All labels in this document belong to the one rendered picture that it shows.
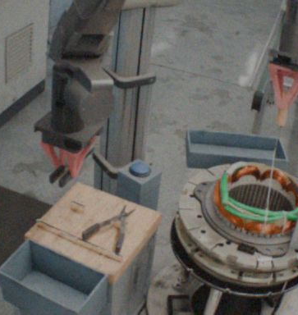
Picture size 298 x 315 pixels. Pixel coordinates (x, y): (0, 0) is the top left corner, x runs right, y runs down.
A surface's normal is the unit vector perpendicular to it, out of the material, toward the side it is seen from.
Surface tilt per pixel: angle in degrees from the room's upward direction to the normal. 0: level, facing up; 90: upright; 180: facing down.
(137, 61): 90
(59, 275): 90
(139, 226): 0
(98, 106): 91
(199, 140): 90
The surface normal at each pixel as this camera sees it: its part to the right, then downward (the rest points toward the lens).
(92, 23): 0.37, 0.84
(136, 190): -0.64, 0.37
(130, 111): 0.54, 0.51
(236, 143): -0.01, 0.55
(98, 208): 0.09, -0.83
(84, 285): -0.42, 0.47
